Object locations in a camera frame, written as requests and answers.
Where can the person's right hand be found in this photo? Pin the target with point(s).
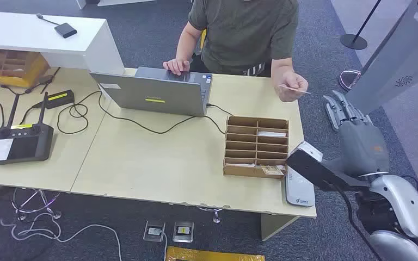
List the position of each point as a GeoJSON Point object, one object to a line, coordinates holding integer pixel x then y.
{"type": "Point", "coordinates": [177, 66]}

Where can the person's left hand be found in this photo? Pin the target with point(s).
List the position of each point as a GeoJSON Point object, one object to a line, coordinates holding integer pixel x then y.
{"type": "Point", "coordinates": [288, 84]}

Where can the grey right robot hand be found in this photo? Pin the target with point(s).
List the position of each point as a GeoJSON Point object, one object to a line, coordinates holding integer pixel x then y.
{"type": "Point", "coordinates": [364, 147]}

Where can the ID card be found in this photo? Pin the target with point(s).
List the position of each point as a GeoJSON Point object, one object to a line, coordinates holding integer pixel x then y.
{"type": "Point", "coordinates": [295, 89]}

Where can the printed room key card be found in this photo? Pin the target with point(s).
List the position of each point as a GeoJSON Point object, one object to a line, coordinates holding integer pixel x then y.
{"type": "Point", "coordinates": [272, 170]}

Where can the person's right forearm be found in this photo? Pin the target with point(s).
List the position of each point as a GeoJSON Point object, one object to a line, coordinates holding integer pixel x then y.
{"type": "Point", "coordinates": [185, 45]}

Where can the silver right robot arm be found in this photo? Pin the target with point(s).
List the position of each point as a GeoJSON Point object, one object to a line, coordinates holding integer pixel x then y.
{"type": "Point", "coordinates": [400, 201]}

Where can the person's left forearm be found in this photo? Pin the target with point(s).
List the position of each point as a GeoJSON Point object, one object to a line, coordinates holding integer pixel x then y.
{"type": "Point", "coordinates": [282, 64]}

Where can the white key card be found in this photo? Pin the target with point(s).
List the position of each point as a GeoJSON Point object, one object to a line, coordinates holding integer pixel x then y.
{"type": "Point", "coordinates": [280, 167]}
{"type": "Point", "coordinates": [239, 165]}
{"type": "Point", "coordinates": [271, 134]}

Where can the person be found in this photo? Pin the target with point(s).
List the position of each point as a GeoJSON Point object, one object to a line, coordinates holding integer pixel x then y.
{"type": "Point", "coordinates": [245, 32]}

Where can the grey card reader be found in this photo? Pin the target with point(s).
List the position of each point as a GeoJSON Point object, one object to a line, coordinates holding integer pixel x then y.
{"type": "Point", "coordinates": [299, 191]}

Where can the cardboard slotted card organizer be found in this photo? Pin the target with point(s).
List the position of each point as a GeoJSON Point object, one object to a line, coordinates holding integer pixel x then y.
{"type": "Point", "coordinates": [241, 171]}

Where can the grey laptop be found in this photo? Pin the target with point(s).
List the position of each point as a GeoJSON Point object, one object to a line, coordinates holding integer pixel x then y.
{"type": "Point", "coordinates": [158, 95]}

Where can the yellow chair part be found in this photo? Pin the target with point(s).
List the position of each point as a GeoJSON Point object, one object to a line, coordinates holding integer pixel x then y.
{"type": "Point", "coordinates": [203, 39]}

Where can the chrome stanchion base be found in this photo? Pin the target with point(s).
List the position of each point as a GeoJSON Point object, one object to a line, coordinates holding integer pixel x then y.
{"type": "Point", "coordinates": [349, 80]}

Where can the white furniture panel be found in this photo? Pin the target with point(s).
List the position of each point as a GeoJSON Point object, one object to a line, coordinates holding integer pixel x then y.
{"type": "Point", "coordinates": [126, 2]}

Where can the grey kiosk stand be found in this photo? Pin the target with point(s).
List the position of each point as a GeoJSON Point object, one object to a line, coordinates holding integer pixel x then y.
{"type": "Point", "coordinates": [396, 61]}

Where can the desk leg panel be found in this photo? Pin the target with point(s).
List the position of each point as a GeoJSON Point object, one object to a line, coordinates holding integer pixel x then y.
{"type": "Point", "coordinates": [275, 225]}

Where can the black USB hub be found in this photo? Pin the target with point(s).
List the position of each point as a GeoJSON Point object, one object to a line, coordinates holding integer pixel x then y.
{"type": "Point", "coordinates": [65, 30]}

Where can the black power adapter yellow label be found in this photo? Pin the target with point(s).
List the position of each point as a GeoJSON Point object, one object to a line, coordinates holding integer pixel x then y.
{"type": "Point", "coordinates": [59, 99]}

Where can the white counter shelf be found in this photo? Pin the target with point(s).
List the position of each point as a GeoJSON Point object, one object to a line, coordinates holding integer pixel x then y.
{"type": "Point", "coordinates": [32, 36]}

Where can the chrome furniture foot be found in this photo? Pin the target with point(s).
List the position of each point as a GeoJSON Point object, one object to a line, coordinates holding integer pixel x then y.
{"type": "Point", "coordinates": [216, 218]}

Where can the cardboard organizer with yellow tape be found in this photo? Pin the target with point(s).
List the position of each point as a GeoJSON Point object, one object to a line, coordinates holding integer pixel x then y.
{"type": "Point", "coordinates": [14, 65]}

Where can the metal floor socket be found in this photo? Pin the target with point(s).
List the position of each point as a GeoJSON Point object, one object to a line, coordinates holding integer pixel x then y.
{"type": "Point", "coordinates": [154, 231]}
{"type": "Point", "coordinates": [183, 232]}

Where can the black remote controller with antennas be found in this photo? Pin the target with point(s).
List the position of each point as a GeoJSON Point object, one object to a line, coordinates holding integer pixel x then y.
{"type": "Point", "coordinates": [21, 144]}

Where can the yellow taped package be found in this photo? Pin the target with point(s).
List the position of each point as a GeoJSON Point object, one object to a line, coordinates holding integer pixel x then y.
{"type": "Point", "coordinates": [212, 255]}

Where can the chrome stool base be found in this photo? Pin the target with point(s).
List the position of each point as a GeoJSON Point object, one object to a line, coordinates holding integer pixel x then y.
{"type": "Point", "coordinates": [56, 215]}

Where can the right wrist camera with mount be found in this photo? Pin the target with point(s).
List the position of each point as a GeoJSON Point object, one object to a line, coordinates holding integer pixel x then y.
{"type": "Point", "coordinates": [304, 164]}

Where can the black stanchion post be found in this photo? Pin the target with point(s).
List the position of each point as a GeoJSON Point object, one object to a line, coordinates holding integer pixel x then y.
{"type": "Point", "coordinates": [353, 42]}

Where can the white furniture post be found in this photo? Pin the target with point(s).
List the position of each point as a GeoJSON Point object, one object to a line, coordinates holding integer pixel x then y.
{"type": "Point", "coordinates": [81, 3]}

